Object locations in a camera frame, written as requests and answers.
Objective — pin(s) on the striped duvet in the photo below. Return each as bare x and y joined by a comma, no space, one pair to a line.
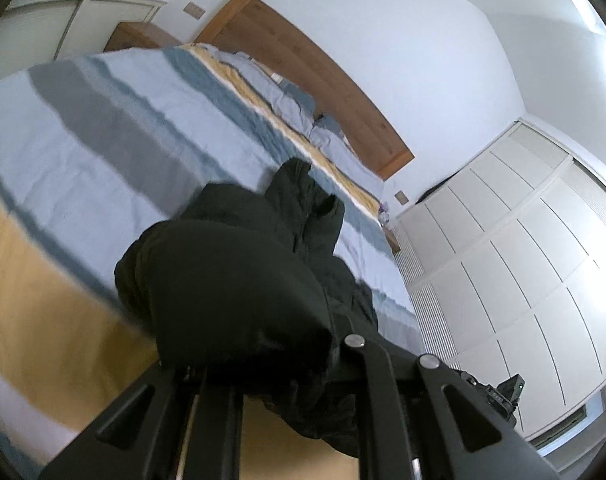
83,160

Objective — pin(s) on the striped pillow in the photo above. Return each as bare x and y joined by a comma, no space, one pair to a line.
278,95
338,152

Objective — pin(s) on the black puffer coat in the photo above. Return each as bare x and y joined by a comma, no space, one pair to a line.
233,285

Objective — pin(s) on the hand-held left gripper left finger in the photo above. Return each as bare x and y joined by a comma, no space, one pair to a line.
218,410

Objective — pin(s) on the small items on nightstand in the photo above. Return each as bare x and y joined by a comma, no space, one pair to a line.
384,215

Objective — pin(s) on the wooden nightstand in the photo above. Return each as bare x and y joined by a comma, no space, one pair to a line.
393,240
138,35

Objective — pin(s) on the white closet doors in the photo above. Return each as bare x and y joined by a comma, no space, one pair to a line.
93,20

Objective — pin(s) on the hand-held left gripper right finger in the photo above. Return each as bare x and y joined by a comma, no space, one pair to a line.
383,390

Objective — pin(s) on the wall switch panel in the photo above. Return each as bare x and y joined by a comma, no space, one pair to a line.
195,9
402,196

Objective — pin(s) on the wooden headboard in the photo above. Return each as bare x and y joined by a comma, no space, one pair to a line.
308,60

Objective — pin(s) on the white wardrobe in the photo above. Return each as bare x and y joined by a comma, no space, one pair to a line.
508,260

